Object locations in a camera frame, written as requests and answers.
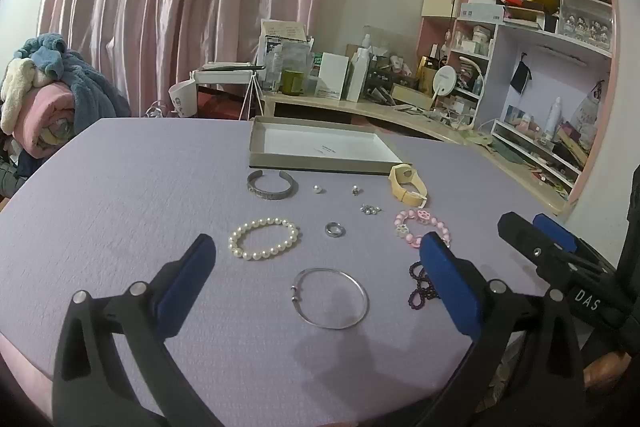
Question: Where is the pink folded blanket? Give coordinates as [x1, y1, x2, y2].
[17, 82, 78, 160]

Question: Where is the white spray can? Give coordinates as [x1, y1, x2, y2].
[543, 96, 564, 143]

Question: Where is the white tray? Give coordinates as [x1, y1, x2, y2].
[190, 63, 267, 86]

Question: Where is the white carton box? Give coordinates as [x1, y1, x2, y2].
[315, 52, 350, 100]

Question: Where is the white pearl bracelet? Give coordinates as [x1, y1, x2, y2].
[228, 217, 301, 261]

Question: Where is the red box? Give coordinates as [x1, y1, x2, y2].
[196, 86, 253, 121]

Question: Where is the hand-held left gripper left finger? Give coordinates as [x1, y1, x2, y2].
[52, 234, 223, 427]

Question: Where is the thin silver bangle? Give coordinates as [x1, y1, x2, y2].
[291, 267, 370, 330]

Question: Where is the pink shelf unit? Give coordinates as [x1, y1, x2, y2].
[416, 0, 622, 214]

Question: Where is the gold gift bag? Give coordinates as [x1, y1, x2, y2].
[417, 55, 442, 94]

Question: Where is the pink bead bracelet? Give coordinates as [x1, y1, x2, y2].
[394, 208, 451, 250]

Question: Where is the gold flat box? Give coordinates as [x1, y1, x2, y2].
[389, 83, 434, 110]

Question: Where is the beige curved desk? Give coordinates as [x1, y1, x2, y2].
[261, 91, 572, 214]

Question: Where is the white wire stand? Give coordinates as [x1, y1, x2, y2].
[239, 77, 267, 121]

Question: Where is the black pouch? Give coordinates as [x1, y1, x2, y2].
[509, 53, 534, 96]

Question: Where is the white printed cup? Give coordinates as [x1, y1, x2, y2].
[168, 79, 199, 118]

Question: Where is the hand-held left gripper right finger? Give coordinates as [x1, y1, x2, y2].
[419, 232, 586, 427]

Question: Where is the clear bag with papers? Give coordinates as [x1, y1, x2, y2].
[259, 19, 316, 94]

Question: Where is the clear figurine display box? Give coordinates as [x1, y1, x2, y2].
[556, 0, 614, 53]

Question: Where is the cream cloth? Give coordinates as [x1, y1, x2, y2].
[0, 58, 40, 135]

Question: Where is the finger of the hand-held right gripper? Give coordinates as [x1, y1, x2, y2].
[497, 212, 617, 289]
[532, 213, 613, 269]

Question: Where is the shallow cardboard box tray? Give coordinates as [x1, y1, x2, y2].
[248, 116, 407, 176]

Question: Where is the dark bead necklace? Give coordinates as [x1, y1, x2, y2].
[408, 260, 442, 308]

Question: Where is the blue fleece garment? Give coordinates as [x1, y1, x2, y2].
[14, 33, 132, 135]

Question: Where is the green jar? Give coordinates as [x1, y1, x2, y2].
[281, 70, 305, 97]

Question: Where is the silver cuff bracelet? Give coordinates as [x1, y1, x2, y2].
[247, 170, 299, 202]

